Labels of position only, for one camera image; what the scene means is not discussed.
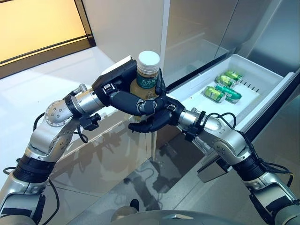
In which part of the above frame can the lime green drink can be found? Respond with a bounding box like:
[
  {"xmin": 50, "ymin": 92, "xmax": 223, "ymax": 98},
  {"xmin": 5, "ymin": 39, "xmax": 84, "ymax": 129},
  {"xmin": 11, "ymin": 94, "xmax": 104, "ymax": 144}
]
[
  {"xmin": 203, "ymin": 86, "xmax": 227, "ymax": 103},
  {"xmin": 215, "ymin": 75, "xmax": 236, "ymax": 88},
  {"xmin": 224, "ymin": 71, "xmax": 243, "ymax": 84}
]

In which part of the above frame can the white fridge drawer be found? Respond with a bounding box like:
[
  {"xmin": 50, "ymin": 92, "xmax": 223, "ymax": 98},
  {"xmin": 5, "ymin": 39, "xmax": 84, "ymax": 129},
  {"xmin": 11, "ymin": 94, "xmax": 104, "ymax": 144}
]
[{"xmin": 164, "ymin": 53, "xmax": 300, "ymax": 183}]

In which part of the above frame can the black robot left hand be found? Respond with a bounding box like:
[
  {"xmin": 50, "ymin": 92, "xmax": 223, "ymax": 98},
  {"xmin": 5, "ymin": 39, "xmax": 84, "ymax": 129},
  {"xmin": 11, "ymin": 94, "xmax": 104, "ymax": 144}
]
[{"xmin": 91, "ymin": 55, "xmax": 158, "ymax": 117}]

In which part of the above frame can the grey robot torso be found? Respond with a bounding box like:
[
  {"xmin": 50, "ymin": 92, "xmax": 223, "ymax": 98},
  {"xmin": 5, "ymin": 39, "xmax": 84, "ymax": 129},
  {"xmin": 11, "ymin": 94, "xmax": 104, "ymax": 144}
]
[{"xmin": 111, "ymin": 207, "xmax": 237, "ymax": 225}]

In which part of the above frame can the yellow tea bottle white cap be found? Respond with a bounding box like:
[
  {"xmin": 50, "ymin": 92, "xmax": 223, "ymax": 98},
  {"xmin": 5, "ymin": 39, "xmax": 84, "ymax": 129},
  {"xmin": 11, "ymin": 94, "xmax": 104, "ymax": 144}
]
[{"xmin": 128, "ymin": 51, "xmax": 161, "ymax": 122}]

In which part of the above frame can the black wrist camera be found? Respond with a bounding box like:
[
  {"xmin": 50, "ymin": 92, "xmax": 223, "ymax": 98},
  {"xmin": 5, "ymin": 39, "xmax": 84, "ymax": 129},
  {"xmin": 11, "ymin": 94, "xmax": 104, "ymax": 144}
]
[
  {"xmin": 78, "ymin": 113, "xmax": 101, "ymax": 131},
  {"xmin": 184, "ymin": 111, "xmax": 207, "ymax": 143}
]

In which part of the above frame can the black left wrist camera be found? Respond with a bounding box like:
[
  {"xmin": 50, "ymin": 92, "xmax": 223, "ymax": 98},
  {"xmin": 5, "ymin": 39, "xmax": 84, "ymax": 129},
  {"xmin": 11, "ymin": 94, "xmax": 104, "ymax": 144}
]
[{"xmin": 78, "ymin": 113, "xmax": 101, "ymax": 131}]

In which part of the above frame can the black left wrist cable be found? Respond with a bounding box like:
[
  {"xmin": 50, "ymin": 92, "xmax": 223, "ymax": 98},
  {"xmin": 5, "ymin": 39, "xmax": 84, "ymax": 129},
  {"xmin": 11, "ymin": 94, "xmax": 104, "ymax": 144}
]
[{"xmin": 76, "ymin": 126, "xmax": 89, "ymax": 144}]

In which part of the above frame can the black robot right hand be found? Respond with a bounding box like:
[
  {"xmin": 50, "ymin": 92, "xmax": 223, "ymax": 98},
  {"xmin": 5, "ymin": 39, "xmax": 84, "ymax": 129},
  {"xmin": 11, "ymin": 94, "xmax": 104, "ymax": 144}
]
[{"xmin": 128, "ymin": 67, "xmax": 186, "ymax": 134}]

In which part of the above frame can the stainless steel fridge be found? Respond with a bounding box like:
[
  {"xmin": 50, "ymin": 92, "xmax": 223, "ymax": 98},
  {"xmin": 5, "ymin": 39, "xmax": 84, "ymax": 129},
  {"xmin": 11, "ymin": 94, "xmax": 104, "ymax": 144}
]
[{"xmin": 161, "ymin": 0, "xmax": 300, "ymax": 225}]

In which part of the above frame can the white tall side panel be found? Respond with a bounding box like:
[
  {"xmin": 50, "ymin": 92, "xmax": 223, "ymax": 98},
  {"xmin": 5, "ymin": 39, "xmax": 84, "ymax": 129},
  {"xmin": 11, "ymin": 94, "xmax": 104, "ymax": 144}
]
[{"xmin": 82, "ymin": 0, "xmax": 171, "ymax": 162}]

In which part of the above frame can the amber backlit wall panel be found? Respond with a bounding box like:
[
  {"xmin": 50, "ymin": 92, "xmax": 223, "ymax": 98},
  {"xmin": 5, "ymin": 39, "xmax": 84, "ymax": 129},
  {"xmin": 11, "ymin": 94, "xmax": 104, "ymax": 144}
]
[{"xmin": 0, "ymin": 0, "xmax": 96, "ymax": 79}]

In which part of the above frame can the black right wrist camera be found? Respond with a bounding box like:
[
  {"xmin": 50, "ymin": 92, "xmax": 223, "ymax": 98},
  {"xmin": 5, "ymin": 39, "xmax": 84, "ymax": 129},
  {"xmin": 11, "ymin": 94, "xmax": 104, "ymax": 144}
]
[{"xmin": 184, "ymin": 111, "xmax": 207, "ymax": 143}]

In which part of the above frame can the green bottle lying in drawer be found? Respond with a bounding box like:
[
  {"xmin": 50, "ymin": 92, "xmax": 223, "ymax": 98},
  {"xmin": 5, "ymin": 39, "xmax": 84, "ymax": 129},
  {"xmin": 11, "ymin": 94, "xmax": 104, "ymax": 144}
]
[{"xmin": 215, "ymin": 84, "xmax": 242, "ymax": 103}]

